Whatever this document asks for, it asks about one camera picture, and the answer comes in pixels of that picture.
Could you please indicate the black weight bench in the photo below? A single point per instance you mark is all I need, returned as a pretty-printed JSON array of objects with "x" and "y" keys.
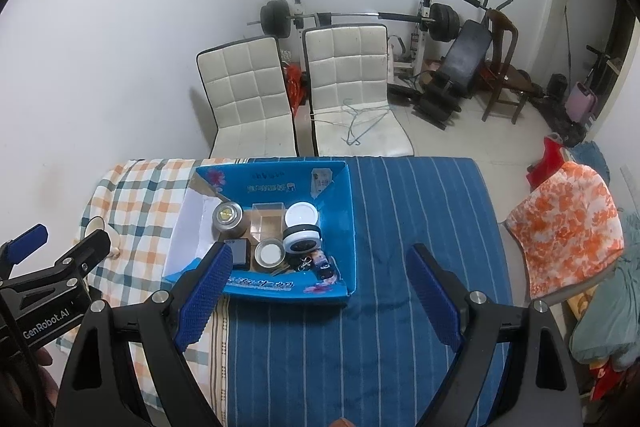
[{"x": 462, "y": 57}]

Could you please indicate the small black speaker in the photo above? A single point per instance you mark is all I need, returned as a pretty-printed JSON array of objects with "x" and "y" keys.
[{"x": 557, "y": 84}]

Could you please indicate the round tin white lid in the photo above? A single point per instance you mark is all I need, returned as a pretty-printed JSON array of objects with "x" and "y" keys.
[{"x": 270, "y": 253}]

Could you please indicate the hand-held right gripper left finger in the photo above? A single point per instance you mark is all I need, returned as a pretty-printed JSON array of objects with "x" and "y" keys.
[{"x": 205, "y": 297}]

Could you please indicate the brown wooden chair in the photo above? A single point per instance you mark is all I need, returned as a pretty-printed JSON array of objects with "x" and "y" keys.
[{"x": 502, "y": 82}]

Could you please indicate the clear plastic box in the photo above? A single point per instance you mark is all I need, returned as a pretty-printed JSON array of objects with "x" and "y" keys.
[{"x": 267, "y": 227}]

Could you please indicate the white cup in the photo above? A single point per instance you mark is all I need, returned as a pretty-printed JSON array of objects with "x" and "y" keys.
[{"x": 95, "y": 227}]

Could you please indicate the pink bin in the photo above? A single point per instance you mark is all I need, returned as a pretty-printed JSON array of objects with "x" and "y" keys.
[{"x": 580, "y": 102}]

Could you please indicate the white padded chair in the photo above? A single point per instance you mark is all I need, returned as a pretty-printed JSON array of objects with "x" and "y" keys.
[
  {"x": 245, "y": 92},
  {"x": 350, "y": 72}
]

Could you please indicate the blue towel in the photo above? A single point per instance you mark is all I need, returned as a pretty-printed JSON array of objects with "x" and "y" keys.
[{"x": 592, "y": 157}]

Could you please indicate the orange floral cloth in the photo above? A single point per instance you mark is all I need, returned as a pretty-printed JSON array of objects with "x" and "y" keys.
[{"x": 570, "y": 227}]

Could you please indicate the blue cardboard box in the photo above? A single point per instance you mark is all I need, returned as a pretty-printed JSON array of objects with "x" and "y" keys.
[{"x": 340, "y": 227}]

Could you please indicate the barbell with black plates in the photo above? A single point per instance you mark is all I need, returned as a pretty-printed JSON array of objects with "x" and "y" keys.
[{"x": 440, "y": 22}]

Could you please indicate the teal cloth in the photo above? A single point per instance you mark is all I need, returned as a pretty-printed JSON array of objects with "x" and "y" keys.
[{"x": 610, "y": 322}]

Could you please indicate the white barbell rack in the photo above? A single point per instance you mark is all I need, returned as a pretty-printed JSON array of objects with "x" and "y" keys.
[{"x": 425, "y": 7}]

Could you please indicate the white round jar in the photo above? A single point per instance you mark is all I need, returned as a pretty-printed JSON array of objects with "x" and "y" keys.
[{"x": 301, "y": 213}]

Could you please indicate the person's left hand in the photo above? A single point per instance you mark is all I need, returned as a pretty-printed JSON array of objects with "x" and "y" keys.
[{"x": 47, "y": 362}]

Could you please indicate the red printed box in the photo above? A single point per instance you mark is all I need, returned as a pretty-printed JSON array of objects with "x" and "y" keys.
[{"x": 602, "y": 377}]

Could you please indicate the black key bunch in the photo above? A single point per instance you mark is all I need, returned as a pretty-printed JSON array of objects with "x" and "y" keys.
[{"x": 300, "y": 263}]

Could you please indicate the plaid cloth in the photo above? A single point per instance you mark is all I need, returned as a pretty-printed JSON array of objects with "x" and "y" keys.
[{"x": 140, "y": 207}]

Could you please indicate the white black round compact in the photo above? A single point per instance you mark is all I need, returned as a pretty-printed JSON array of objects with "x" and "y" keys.
[{"x": 302, "y": 243}]

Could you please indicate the blue striped cloth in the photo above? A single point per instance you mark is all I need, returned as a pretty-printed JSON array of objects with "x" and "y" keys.
[{"x": 375, "y": 347}]

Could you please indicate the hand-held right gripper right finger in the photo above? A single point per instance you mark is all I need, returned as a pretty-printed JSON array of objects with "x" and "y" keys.
[{"x": 435, "y": 297}]

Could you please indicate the small black box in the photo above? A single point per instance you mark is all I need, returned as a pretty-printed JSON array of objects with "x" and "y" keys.
[{"x": 239, "y": 252}]

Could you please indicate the silver round metal tin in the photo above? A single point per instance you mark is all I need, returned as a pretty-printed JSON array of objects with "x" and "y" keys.
[{"x": 240, "y": 224}]

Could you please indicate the red plastic bag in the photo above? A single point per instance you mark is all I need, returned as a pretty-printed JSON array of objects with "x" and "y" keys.
[{"x": 547, "y": 159}]

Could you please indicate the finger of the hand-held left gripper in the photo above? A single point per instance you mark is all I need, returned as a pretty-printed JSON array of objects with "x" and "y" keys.
[
  {"x": 27, "y": 241},
  {"x": 75, "y": 259}
]

